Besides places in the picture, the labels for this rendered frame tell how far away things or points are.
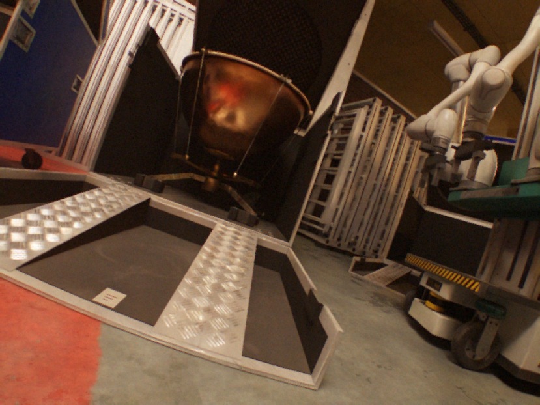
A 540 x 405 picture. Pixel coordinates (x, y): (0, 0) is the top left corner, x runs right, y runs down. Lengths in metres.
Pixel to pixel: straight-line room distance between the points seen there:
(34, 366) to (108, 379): 0.10
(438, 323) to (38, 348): 1.25
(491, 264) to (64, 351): 1.63
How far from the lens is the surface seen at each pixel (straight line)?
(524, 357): 1.29
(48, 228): 0.92
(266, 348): 0.70
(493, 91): 1.17
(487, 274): 1.65
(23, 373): 0.51
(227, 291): 0.80
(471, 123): 1.31
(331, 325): 0.64
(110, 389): 0.50
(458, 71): 2.00
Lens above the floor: 0.33
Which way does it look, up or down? 1 degrees down
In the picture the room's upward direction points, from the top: 20 degrees clockwise
